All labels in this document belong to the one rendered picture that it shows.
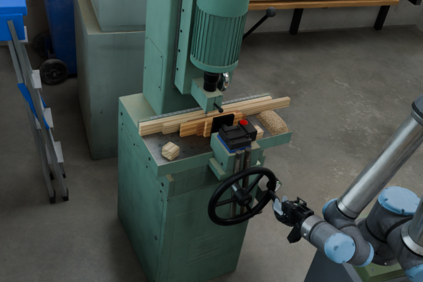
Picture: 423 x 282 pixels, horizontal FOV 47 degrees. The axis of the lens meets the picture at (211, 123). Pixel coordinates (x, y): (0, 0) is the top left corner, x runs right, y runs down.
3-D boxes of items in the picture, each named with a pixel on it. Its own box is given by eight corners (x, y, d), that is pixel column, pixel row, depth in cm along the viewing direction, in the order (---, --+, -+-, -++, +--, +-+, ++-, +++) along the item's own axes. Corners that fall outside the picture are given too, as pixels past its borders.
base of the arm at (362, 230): (379, 216, 205) (388, 201, 199) (409, 253, 193) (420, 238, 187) (344, 228, 198) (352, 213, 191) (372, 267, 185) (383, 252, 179)
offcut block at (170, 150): (170, 160, 176) (171, 153, 174) (161, 155, 178) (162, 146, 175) (178, 155, 179) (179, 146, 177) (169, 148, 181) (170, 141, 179)
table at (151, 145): (166, 196, 170) (167, 184, 167) (135, 142, 190) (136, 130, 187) (303, 157, 197) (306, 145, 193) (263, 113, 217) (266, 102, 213)
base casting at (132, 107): (166, 198, 187) (168, 182, 181) (117, 112, 225) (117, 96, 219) (262, 170, 206) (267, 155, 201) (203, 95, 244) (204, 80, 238)
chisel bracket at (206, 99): (204, 116, 186) (207, 97, 180) (189, 95, 195) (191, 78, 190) (221, 112, 189) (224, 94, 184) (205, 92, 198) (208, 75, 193)
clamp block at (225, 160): (224, 174, 178) (227, 156, 173) (207, 151, 187) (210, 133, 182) (257, 164, 185) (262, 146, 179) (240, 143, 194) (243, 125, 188)
